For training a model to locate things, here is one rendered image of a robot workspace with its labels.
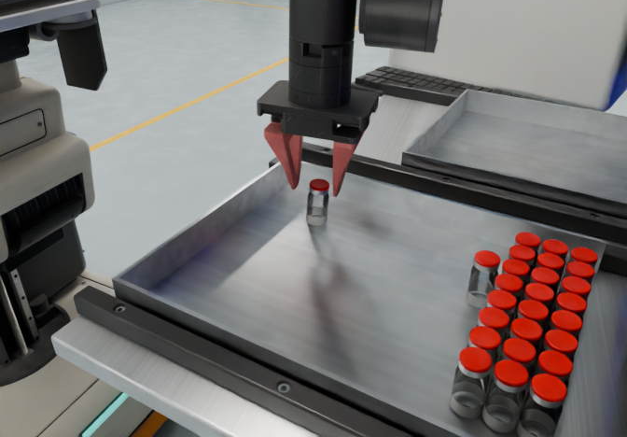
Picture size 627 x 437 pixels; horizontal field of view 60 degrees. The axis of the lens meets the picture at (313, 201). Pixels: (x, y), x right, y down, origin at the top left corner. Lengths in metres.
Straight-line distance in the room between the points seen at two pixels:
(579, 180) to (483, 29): 0.58
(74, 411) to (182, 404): 0.86
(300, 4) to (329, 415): 0.31
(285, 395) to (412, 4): 0.30
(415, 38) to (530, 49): 0.77
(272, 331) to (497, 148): 0.44
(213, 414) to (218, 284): 0.14
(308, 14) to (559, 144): 0.46
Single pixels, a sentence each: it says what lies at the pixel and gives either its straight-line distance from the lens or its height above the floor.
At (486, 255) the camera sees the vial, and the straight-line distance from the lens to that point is 0.47.
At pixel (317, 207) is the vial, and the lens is 0.56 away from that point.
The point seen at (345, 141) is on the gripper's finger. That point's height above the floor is 0.99.
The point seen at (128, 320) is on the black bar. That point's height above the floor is 0.90.
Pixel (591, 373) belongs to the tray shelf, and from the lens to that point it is 0.47.
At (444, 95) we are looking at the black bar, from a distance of 0.91.
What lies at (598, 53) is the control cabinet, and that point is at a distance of 1.18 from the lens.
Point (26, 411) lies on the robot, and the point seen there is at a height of 0.28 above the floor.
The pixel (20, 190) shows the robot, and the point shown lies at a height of 0.77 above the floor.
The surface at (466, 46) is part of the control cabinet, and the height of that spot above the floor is 0.89.
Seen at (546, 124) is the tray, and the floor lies 0.88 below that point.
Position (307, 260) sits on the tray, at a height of 0.88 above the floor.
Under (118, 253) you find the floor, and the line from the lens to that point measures 2.16.
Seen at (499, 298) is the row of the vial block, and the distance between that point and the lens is 0.43.
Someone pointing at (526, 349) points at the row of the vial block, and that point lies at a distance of 0.40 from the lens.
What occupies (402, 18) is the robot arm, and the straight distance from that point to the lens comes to 0.45.
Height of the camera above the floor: 1.19
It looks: 30 degrees down
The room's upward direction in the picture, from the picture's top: straight up
